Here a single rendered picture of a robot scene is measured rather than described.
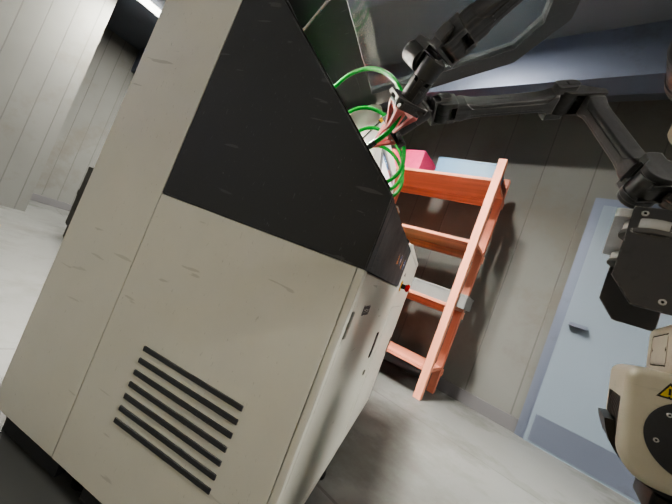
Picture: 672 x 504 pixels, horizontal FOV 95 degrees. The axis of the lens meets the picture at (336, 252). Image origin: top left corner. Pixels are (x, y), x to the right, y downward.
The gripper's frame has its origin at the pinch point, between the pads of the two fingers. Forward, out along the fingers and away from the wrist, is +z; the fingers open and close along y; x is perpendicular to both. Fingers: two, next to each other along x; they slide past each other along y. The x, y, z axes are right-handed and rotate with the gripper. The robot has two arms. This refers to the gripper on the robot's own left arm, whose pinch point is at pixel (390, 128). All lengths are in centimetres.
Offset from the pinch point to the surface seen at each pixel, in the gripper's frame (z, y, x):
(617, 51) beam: -67, -209, -122
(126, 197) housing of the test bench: 43, 62, 4
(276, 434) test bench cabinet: 39, 27, 67
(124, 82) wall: 317, 149, -563
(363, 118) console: 21, -21, -54
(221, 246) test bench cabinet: 30, 40, 27
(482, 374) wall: 164, -224, 26
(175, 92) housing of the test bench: 20, 55, -17
